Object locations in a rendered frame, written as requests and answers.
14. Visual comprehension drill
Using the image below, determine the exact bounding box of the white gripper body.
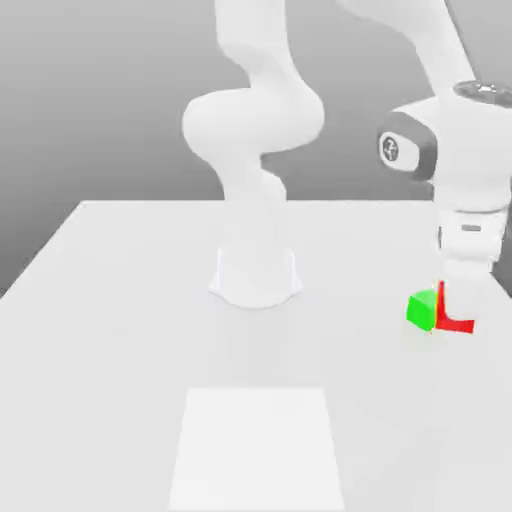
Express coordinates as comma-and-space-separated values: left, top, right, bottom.
437, 208, 506, 278

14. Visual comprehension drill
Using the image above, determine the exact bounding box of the small red cube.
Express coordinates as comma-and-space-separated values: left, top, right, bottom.
434, 280, 476, 335

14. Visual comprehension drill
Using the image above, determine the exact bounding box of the small green cube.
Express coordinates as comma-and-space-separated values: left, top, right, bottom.
405, 290, 440, 332

